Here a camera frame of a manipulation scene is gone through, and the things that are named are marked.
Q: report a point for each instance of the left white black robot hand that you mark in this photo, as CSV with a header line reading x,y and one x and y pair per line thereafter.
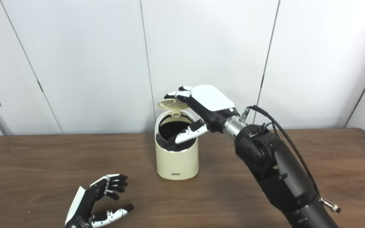
x,y
84,205

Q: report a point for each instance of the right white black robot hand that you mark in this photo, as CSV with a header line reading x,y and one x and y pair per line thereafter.
x,y
212,101

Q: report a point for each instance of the cream-colored round bin lid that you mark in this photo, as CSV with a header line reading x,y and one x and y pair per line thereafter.
x,y
169,104

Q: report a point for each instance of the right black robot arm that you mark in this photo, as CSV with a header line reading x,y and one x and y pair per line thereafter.
x,y
274,164

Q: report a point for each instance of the black bin liner bag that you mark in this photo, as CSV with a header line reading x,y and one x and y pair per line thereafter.
x,y
169,128

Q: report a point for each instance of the cream-colored round bin body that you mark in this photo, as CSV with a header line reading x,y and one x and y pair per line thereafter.
x,y
176,163

